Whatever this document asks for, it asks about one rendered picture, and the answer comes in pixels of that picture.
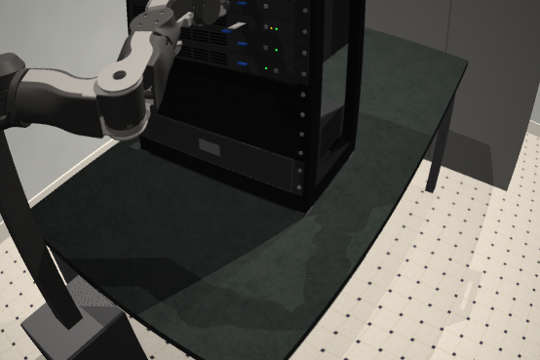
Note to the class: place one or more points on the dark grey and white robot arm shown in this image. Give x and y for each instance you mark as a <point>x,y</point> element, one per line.
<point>57,98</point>

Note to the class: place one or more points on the black server rack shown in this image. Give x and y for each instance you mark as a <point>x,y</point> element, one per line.
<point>263,134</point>

